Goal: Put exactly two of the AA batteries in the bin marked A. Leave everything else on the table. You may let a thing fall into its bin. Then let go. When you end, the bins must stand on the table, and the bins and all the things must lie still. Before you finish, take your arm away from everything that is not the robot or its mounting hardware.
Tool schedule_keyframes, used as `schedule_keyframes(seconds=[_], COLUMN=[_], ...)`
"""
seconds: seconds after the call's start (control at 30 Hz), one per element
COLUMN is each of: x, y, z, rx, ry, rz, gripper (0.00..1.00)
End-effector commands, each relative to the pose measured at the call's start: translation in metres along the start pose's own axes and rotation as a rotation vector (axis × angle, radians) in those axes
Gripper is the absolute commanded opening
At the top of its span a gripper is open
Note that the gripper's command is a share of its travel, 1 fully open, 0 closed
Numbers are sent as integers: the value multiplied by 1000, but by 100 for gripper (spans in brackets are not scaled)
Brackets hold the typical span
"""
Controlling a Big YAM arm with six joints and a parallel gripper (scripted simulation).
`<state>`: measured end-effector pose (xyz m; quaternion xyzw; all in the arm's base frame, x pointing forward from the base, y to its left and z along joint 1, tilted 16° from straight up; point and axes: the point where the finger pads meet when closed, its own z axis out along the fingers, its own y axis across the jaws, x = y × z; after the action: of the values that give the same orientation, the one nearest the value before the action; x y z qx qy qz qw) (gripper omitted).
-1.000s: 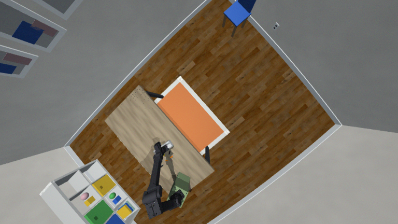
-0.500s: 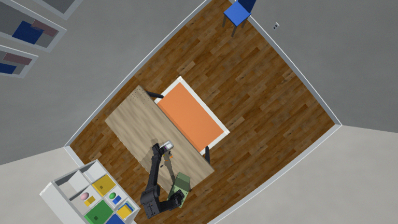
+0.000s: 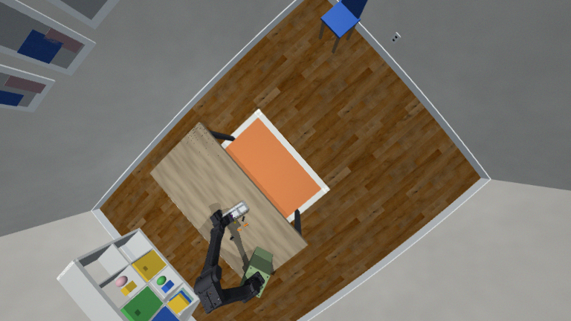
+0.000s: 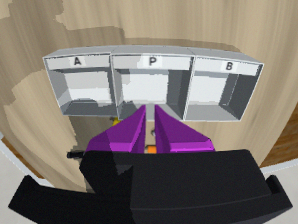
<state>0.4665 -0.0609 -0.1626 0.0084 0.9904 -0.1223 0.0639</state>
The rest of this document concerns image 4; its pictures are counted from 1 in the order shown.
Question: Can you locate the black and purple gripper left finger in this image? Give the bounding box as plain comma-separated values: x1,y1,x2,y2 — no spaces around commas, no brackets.
85,105,146,153

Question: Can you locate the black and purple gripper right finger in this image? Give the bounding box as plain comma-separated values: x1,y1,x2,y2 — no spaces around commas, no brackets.
154,105,215,153

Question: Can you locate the grey three-compartment bin rack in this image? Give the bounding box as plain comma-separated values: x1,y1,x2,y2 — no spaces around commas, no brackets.
42,45,264,121

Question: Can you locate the orange battery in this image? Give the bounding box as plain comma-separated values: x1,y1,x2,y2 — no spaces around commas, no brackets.
148,145,156,153

